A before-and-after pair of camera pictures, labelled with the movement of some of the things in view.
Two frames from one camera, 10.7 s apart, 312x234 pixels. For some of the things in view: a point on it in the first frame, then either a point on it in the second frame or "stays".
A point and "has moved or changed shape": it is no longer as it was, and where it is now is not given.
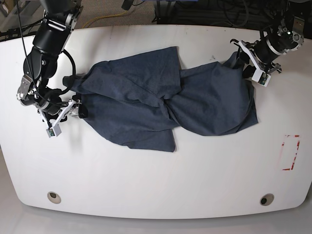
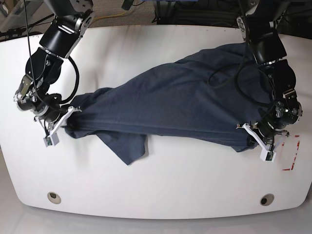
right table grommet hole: x=266 y=199 stays
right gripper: x=249 y=70 -> x=263 y=134
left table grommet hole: x=54 y=197 stays
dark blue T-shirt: x=143 y=95 has moved or changed shape
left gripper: x=70 y=108 -> x=52 y=122
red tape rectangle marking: x=298 y=146 stays
